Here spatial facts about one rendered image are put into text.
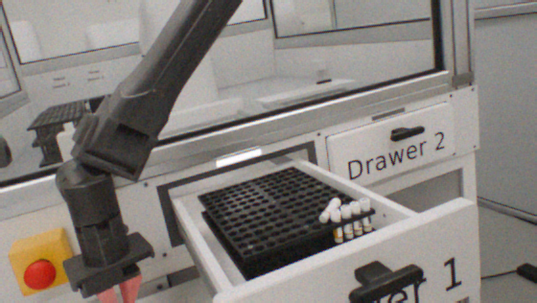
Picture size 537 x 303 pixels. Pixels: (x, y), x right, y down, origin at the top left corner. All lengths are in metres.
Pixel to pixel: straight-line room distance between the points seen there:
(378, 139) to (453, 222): 0.36
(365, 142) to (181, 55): 0.44
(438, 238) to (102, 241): 0.37
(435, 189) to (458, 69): 0.26
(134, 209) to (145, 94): 0.26
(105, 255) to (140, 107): 0.18
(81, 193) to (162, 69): 0.17
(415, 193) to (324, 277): 0.57
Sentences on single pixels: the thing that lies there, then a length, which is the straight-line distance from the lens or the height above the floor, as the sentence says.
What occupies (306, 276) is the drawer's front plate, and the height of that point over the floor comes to 0.92.
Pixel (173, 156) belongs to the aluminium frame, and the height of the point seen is 0.97.
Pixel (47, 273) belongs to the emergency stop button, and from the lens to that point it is 0.62.
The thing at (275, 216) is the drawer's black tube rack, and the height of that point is 0.90.
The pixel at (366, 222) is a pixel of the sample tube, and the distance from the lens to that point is 0.53.
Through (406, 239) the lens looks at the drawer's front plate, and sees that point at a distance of 0.43.
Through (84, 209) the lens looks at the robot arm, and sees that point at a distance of 0.49.
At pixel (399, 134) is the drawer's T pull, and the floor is 0.91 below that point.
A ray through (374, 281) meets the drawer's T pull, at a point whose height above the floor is 0.91.
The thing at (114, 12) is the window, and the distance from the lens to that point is 0.64.
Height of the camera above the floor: 1.14
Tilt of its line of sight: 14 degrees down
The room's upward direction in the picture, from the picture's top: 11 degrees counter-clockwise
